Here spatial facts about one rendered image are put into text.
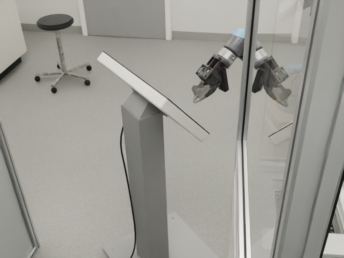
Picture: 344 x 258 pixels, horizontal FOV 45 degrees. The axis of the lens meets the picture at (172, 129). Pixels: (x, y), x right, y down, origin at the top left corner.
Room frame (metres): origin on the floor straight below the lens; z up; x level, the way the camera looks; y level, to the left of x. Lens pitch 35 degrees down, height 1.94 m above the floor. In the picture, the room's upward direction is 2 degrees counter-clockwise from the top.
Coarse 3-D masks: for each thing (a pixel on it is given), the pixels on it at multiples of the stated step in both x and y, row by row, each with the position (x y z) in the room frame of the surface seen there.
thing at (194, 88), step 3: (198, 84) 1.54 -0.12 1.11; (201, 84) 1.54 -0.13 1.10; (192, 87) 1.52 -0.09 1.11; (195, 87) 1.53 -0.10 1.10; (198, 87) 1.53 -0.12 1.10; (201, 87) 1.54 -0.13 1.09; (192, 90) 1.52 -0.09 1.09; (195, 90) 1.52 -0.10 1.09; (195, 93) 1.52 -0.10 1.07; (195, 96) 1.52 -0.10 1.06; (195, 99) 1.51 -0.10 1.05
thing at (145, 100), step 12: (108, 60) 1.63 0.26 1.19; (120, 72) 1.53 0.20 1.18; (132, 72) 1.49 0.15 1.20; (132, 84) 1.43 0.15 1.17; (144, 84) 1.39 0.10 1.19; (132, 96) 1.54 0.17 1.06; (144, 96) 1.35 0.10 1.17; (156, 96) 1.31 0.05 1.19; (132, 108) 1.49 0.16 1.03; (144, 108) 1.45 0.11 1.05; (156, 108) 1.46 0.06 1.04; (168, 108) 1.28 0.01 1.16; (180, 120) 1.30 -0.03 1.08; (192, 120) 1.34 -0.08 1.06; (192, 132) 1.34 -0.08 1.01; (204, 132) 1.37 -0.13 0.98
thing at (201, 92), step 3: (204, 87) 1.51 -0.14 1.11; (207, 87) 1.51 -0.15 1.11; (198, 90) 1.49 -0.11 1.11; (201, 90) 1.50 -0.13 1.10; (204, 90) 1.51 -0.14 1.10; (207, 90) 1.51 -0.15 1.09; (198, 93) 1.49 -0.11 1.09; (201, 93) 1.50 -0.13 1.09; (204, 93) 1.50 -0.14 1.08; (198, 96) 1.49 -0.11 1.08; (201, 96) 1.50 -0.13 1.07; (204, 96) 1.49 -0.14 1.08; (198, 99) 1.50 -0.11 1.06; (201, 99) 1.49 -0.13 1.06; (195, 102) 1.50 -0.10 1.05
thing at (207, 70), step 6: (210, 60) 1.57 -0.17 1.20; (216, 60) 1.56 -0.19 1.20; (222, 60) 1.55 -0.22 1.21; (204, 66) 1.56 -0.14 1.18; (210, 66) 1.53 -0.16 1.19; (216, 66) 1.54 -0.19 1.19; (222, 66) 1.57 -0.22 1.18; (228, 66) 1.56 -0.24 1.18; (204, 72) 1.53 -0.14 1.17; (210, 72) 1.51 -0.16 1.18; (216, 72) 1.55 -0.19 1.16; (204, 78) 1.50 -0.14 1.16; (210, 78) 1.51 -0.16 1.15; (216, 78) 1.53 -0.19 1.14; (210, 84) 1.51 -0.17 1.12
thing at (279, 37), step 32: (256, 0) 1.08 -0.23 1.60; (288, 0) 0.53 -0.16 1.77; (256, 32) 0.98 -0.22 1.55; (288, 32) 0.50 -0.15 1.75; (256, 64) 0.89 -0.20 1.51; (288, 64) 0.46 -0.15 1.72; (256, 96) 0.81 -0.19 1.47; (288, 96) 0.43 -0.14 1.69; (256, 128) 0.74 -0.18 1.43; (288, 128) 0.40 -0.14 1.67; (256, 160) 0.67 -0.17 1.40; (256, 192) 0.61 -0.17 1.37; (256, 224) 0.55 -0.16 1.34; (256, 256) 0.49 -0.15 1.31
